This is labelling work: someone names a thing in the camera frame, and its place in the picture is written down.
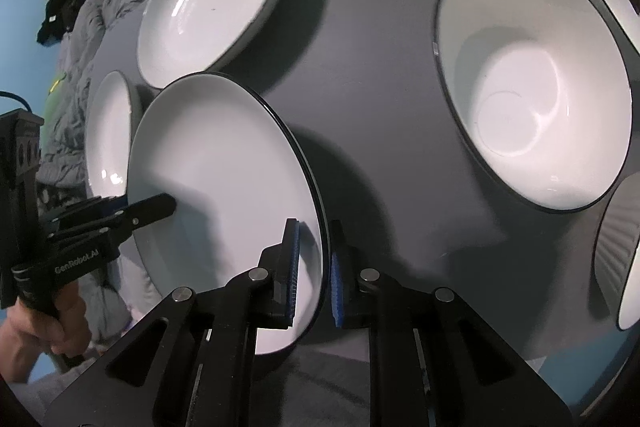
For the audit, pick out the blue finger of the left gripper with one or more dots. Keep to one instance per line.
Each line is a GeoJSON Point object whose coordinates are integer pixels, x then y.
{"type": "Point", "coordinates": [81, 213]}
{"type": "Point", "coordinates": [119, 226]}

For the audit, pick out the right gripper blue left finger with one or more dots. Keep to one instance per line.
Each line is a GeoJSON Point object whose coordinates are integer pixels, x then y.
{"type": "Point", "coordinates": [264, 297]}

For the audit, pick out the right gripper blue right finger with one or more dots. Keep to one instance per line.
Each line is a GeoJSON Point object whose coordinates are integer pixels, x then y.
{"type": "Point", "coordinates": [356, 288]}

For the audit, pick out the black clothes pile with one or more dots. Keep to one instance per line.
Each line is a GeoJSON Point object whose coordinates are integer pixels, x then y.
{"type": "Point", "coordinates": [59, 18]}

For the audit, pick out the grey quilted duvet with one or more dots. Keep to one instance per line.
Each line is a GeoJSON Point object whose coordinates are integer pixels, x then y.
{"type": "Point", "coordinates": [62, 161]}

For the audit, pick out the person's left hand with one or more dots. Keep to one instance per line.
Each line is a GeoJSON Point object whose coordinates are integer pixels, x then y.
{"type": "Point", "coordinates": [26, 332]}

